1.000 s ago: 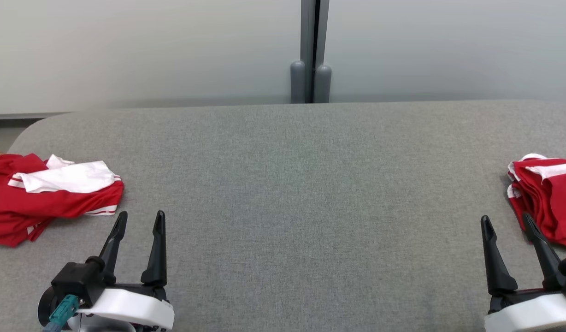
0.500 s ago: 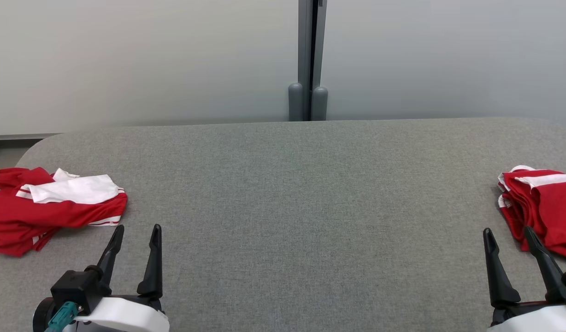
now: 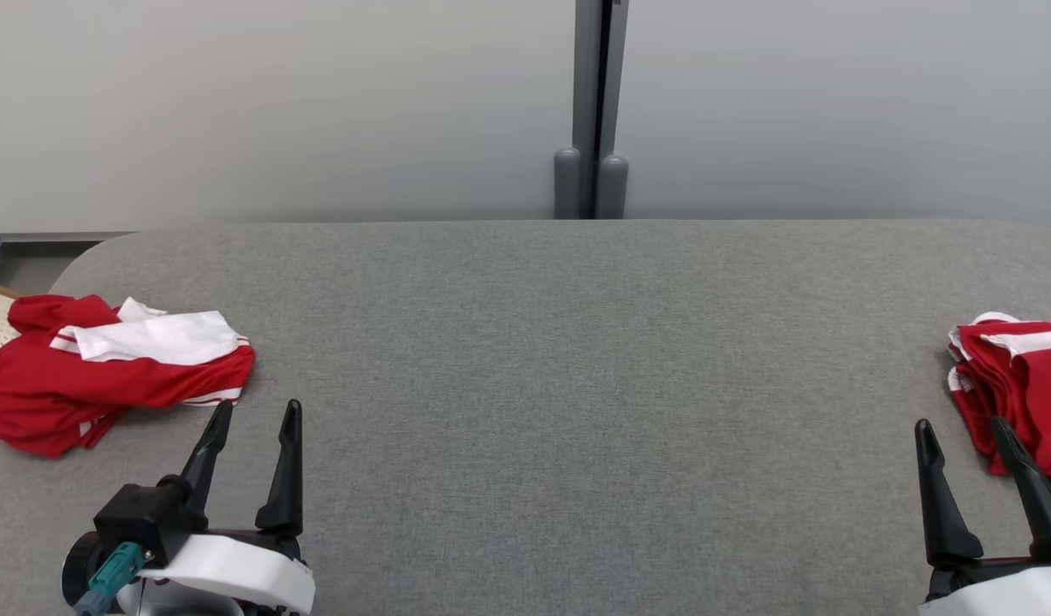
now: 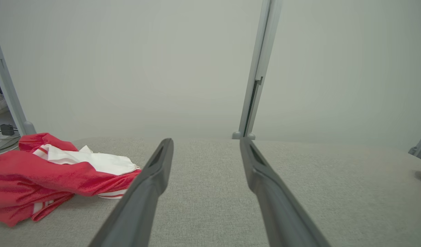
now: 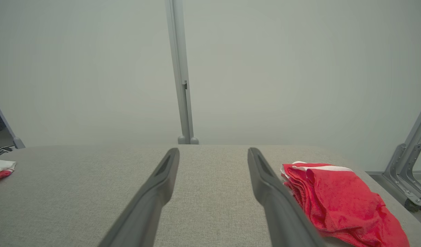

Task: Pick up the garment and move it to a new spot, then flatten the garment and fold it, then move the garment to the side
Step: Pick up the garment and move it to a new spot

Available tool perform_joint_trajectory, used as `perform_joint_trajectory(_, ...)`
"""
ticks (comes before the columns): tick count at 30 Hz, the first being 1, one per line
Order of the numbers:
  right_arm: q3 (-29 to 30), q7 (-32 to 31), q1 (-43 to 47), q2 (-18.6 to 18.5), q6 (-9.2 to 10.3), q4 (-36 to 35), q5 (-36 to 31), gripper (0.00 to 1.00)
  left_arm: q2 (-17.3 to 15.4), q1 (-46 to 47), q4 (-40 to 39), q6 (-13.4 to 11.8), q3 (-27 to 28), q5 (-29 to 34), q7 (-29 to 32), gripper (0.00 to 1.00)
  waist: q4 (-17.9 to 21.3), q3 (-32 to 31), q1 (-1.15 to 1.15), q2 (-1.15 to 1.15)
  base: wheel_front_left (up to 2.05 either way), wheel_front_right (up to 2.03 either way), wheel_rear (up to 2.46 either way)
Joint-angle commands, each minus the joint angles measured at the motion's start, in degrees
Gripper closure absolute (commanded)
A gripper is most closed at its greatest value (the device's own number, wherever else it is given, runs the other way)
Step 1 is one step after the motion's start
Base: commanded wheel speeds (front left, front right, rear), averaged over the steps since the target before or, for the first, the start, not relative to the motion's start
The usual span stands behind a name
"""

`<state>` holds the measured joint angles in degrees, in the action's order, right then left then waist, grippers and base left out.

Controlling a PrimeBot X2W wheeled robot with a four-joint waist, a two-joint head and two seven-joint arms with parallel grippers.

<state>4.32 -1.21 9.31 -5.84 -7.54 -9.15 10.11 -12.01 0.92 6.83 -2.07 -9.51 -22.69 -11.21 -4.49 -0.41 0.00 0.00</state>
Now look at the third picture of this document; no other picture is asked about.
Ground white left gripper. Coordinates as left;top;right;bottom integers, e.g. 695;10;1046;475
136;399;317;616

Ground grey partition post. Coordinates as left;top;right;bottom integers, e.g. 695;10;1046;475
573;0;630;220

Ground red and white shirt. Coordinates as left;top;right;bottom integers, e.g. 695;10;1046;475
0;293;257;459

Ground grey cylindrical post foot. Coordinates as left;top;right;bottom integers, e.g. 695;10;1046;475
596;154;630;220
554;147;584;220

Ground teal cable connector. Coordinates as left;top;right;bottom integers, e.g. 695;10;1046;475
72;541;147;616

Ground red shorts with white trim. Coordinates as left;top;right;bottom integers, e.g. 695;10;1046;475
947;311;1051;488

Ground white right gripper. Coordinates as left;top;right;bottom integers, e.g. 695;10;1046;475
913;416;1051;616

